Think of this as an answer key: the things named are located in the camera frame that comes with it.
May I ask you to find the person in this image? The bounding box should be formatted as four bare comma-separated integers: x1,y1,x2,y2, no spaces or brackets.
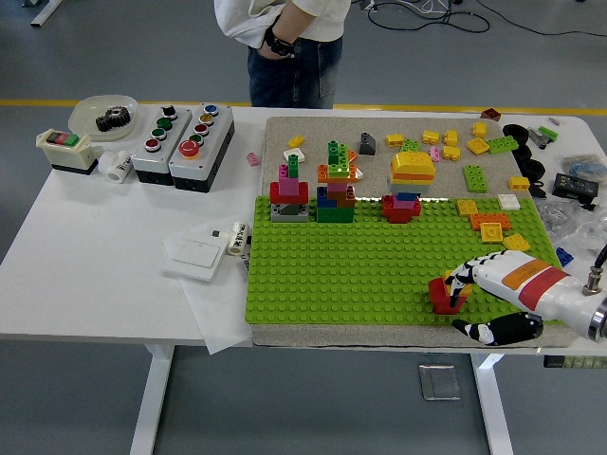
212,0,352,109

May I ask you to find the cream switch box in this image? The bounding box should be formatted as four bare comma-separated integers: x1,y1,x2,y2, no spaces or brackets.
35,130,99,177

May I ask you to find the brick tower with yellow dome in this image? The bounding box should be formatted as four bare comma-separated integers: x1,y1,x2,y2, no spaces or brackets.
381,149,437,224

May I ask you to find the brick tower with green base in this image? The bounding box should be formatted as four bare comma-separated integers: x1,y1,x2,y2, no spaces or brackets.
315,139,365,224

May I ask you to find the black metal gear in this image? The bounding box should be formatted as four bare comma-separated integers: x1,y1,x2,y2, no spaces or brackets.
95,107,133,134

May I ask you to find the green long brick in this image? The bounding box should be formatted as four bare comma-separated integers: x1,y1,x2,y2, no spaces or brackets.
486,136,520,155

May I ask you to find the white table leg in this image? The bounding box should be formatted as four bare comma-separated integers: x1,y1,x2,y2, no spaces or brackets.
470,353,514,455
130,343,175,455

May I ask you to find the white wall switch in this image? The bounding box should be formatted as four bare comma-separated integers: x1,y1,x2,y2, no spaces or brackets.
162,230,229,284

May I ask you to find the black wristwatch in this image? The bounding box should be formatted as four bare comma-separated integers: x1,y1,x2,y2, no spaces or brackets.
262,26,298,58

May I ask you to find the white furniture foot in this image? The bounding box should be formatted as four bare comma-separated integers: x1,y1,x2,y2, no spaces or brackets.
29,0,63,28

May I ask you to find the white paper sheet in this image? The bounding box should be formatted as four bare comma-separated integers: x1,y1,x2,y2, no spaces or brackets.
162,222,255,355

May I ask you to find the brick tower with grey base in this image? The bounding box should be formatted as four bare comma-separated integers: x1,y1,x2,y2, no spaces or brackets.
268,156,310,224

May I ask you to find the white plastic bowl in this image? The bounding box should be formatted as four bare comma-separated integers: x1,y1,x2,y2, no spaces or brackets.
67,95,140,142

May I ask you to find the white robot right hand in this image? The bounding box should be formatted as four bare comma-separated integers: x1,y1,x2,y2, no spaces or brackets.
443,249,599,346

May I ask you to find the black display module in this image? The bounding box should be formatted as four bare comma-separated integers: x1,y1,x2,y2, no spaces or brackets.
552,173,599,203

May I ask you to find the large red brick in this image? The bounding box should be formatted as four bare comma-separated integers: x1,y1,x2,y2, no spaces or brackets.
428,277,469,317

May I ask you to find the grey emergency stop control box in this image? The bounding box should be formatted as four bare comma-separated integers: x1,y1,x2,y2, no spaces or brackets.
168,103,235,194

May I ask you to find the white pipe fitting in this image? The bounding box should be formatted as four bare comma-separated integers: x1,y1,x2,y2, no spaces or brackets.
225,220,250,258
97,151,134,184

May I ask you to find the grey-brown mat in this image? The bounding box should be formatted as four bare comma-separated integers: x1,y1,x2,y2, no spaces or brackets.
249,116,585,350

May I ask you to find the orange long brick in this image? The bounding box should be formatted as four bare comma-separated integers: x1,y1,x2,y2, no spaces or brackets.
469,212,512,232

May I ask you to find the black table control panel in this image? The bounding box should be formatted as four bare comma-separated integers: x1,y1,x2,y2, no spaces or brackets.
543,354,607,370

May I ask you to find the long black floor cable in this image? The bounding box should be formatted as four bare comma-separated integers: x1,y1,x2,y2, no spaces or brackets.
473,0,607,37

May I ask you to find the looped black floor cable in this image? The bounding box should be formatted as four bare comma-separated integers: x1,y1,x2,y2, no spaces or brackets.
367,0,490,33

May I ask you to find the clear plastic bag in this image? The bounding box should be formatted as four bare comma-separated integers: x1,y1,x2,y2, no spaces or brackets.
535,196,607,260

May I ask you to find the bagged blue cable coil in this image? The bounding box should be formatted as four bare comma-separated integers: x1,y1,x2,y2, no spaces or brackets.
561,155,607,179

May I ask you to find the green studded baseplate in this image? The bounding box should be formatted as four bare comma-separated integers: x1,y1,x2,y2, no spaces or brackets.
244,194,585,327

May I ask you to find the metal floor socket plate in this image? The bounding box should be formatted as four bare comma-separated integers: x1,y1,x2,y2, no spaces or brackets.
418,363,462,402

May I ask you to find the grey four-button control box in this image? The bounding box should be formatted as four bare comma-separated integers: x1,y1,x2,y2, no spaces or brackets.
130,105,193,188

